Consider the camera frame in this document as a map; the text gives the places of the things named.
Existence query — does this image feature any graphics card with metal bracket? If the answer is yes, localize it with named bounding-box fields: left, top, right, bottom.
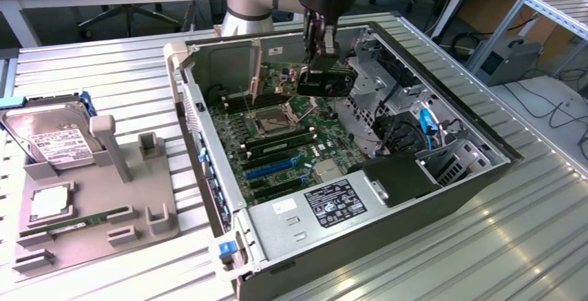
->
left=249, top=37, right=357, bottom=107

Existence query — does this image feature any silver drive cage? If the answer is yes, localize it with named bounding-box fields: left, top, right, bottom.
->
left=332, top=56, right=417, bottom=159

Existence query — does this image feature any metal socket cover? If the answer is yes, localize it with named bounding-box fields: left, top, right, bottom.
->
left=280, top=94, right=318, bottom=125

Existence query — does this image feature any thin metal locking lever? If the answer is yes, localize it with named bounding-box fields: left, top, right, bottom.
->
left=240, top=85, right=254, bottom=120

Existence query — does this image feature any green motherboard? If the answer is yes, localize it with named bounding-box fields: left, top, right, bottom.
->
left=208, top=85, right=368, bottom=207

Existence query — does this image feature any CPU socket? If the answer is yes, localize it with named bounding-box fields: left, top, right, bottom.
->
left=246, top=106, right=297, bottom=141

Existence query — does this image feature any green RAM stick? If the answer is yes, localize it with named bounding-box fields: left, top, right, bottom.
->
left=242, top=132, right=318, bottom=160
left=20, top=206, right=129, bottom=238

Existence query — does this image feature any silver chipset heatsink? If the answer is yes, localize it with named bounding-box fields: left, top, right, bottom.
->
left=312, top=161, right=344, bottom=182

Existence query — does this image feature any blue expansion slot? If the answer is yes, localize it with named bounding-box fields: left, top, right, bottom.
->
left=244, top=161, right=300, bottom=180

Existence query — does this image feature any black plastic air shroud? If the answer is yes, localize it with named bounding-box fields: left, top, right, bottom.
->
left=348, top=152, right=445, bottom=209

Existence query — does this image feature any silver disk bay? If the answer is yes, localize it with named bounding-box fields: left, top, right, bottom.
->
left=414, top=134, right=512, bottom=188

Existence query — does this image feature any silver power supply unit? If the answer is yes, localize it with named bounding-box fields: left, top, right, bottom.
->
left=237, top=172, right=392, bottom=264

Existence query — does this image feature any open black PC case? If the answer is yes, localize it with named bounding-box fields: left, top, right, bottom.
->
left=164, top=20, right=524, bottom=301

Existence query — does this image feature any blue case latch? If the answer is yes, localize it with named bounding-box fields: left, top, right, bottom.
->
left=217, top=241, right=237, bottom=259

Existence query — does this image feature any silver hard disk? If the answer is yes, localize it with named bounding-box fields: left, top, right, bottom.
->
left=0, top=103, right=105, bottom=171

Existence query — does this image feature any grey parts rack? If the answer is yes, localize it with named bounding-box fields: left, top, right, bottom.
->
left=9, top=114, right=181, bottom=284

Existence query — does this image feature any silver CPU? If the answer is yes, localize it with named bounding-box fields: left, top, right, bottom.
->
left=29, top=187, right=74, bottom=221

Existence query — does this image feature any black wire bundle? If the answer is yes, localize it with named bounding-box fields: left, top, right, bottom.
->
left=370, top=83, right=421, bottom=154

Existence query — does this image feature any blue data wire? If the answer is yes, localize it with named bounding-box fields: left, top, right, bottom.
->
left=417, top=107, right=438, bottom=151

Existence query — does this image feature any grey box with handle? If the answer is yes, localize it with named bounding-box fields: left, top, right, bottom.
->
left=472, top=37, right=545, bottom=87

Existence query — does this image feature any aluminium profile frame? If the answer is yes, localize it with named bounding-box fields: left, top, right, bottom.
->
left=462, top=0, right=588, bottom=85

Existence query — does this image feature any blue disk carrier bracket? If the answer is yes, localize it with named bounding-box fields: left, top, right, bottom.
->
left=0, top=89, right=98, bottom=133

